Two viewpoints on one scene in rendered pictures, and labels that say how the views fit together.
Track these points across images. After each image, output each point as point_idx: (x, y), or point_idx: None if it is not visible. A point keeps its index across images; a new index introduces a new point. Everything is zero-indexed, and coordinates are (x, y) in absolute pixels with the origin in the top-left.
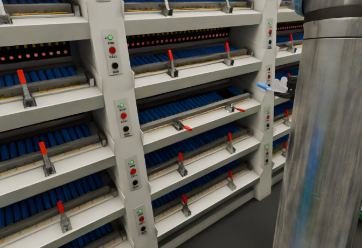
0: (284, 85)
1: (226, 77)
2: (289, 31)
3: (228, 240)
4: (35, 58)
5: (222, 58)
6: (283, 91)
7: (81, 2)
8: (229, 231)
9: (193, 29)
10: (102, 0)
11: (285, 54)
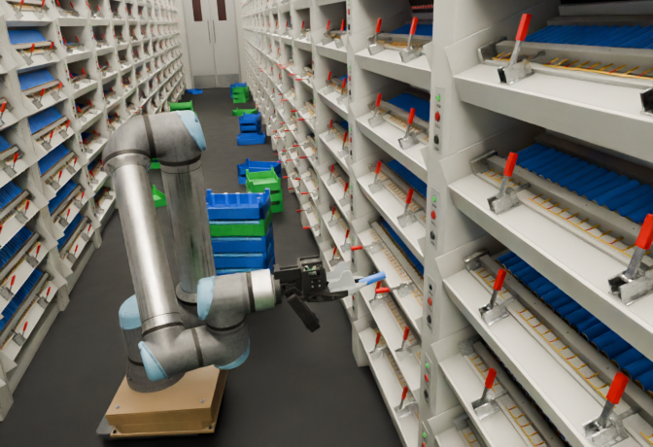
0: (329, 271)
1: (400, 238)
2: None
3: (357, 429)
4: None
5: (426, 214)
6: (328, 279)
7: None
8: (371, 436)
9: None
10: (350, 99)
11: (471, 300)
